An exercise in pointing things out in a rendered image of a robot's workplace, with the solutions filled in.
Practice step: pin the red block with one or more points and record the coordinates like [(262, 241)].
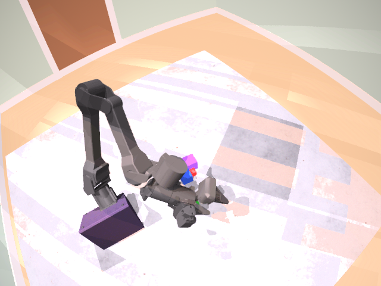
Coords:
[(193, 172)]

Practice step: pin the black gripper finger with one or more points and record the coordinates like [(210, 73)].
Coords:
[(220, 198), (201, 210)]

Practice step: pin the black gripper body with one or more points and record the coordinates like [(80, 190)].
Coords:
[(206, 192)]

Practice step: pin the blue block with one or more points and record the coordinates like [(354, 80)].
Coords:
[(187, 178)]

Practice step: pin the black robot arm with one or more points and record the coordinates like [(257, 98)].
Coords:
[(94, 96)]

